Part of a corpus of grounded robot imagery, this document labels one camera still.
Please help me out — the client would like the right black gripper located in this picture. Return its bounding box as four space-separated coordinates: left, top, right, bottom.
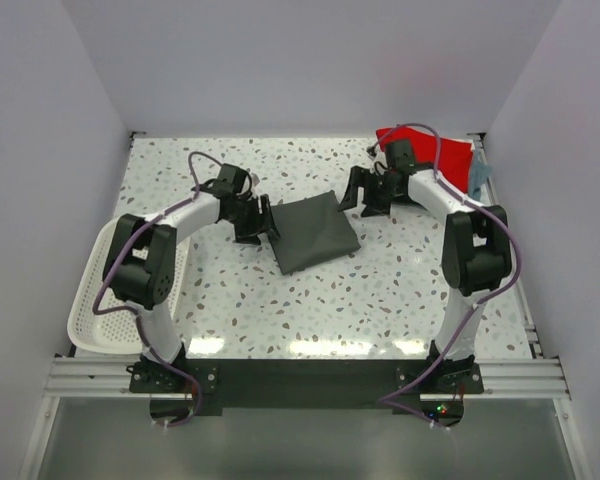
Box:
337 166 400 219

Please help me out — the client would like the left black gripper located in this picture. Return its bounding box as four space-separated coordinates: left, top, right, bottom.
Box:
225 195 280 246

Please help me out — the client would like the grey t shirt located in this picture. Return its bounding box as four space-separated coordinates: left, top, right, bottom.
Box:
270 190 360 275

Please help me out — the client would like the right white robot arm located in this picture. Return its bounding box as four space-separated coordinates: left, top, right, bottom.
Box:
339 140 513 393

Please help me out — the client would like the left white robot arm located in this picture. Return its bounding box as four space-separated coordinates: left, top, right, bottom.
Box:
93 164 280 392

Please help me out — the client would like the folded red t shirt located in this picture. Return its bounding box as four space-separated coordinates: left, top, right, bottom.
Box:
375 127 473 193

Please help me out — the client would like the folded light blue t shirt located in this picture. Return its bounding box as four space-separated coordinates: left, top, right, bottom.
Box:
467 153 493 201

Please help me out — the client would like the white plastic basket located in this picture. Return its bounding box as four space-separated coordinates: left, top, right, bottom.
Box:
67 219 191 357

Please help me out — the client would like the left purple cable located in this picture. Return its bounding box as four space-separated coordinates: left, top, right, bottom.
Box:
90 150 226 429

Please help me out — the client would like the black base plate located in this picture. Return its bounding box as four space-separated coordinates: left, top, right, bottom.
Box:
128 357 484 419

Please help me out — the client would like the aluminium frame rail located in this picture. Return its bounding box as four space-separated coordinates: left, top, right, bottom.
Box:
46 138 569 408

